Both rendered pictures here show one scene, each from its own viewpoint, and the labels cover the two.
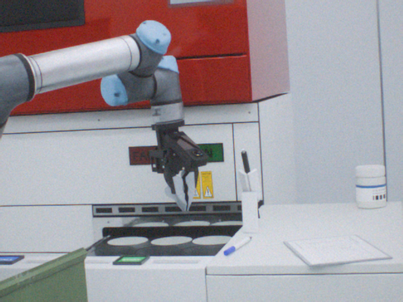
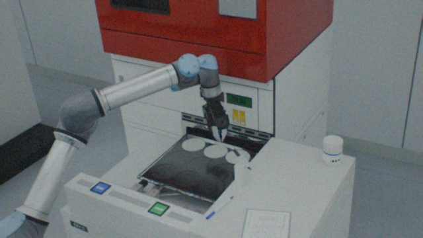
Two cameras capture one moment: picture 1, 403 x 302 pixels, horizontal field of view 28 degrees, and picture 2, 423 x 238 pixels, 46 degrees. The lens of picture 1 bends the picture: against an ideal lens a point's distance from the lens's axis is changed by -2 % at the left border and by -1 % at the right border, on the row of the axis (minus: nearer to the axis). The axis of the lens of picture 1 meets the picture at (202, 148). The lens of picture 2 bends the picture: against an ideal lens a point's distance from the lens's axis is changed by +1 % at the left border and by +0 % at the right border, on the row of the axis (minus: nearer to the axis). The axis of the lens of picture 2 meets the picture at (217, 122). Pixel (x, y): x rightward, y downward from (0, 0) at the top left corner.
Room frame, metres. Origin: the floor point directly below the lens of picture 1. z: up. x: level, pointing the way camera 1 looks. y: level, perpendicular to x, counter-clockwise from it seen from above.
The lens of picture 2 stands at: (0.32, -0.48, 2.05)
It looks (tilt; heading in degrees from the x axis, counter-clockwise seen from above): 30 degrees down; 19
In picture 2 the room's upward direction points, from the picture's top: 4 degrees counter-clockwise
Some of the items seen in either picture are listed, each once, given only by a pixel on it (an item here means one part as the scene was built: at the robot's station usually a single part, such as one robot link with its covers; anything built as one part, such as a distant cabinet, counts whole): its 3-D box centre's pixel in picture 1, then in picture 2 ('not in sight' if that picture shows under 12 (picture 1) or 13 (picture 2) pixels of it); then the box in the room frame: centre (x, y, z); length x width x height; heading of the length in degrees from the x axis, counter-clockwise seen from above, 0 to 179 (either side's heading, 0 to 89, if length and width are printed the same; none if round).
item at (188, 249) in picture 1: (157, 251); (201, 164); (1.85, 0.12, 0.90); 0.34 x 0.34 x 0.01; 77
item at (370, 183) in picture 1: (370, 186); (332, 151); (1.89, -0.39, 1.01); 0.07 x 0.07 x 0.10
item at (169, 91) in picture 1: (162, 80); (207, 71); (1.91, 0.08, 1.29); 0.09 x 0.08 x 0.11; 128
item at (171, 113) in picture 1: (167, 113); (210, 89); (1.91, 0.08, 1.21); 0.08 x 0.08 x 0.05
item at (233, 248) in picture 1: (238, 245); (220, 207); (1.54, -0.06, 0.97); 0.14 x 0.01 x 0.01; 157
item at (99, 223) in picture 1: (174, 234); (224, 139); (2.06, 0.08, 0.89); 0.44 x 0.02 x 0.10; 77
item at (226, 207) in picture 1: (173, 209); (223, 125); (2.07, 0.08, 0.96); 0.44 x 0.01 x 0.02; 77
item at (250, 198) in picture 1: (250, 199); (241, 166); (1.69, -0.09, 1.03); 0.06 x 0.04 x 0.13; 167
